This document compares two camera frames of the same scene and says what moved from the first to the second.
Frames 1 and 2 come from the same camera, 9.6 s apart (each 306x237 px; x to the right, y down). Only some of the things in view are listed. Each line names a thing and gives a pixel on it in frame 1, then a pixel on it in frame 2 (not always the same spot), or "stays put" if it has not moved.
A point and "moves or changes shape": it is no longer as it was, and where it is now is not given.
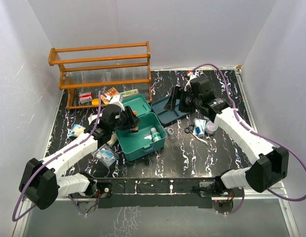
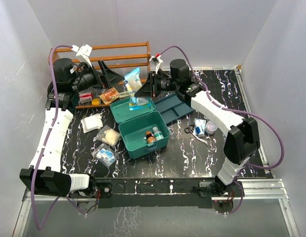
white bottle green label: [156, 136] moves or changes shape
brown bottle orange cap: [134, 130] to [150, 138]
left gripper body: [126, 121] to [87, 80]
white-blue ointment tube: [199, 126] stays put
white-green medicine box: [130, 92] stays put
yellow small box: [95, 101] stays put
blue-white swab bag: [77, 130] to [133, 83]
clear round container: [210, 128] stays put
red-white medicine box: [85, 97] stays put
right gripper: [176, 94] to [150, 86]
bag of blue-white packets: [106, 155] stays put
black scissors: [189, 129] stays put
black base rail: [153, 192] stays put
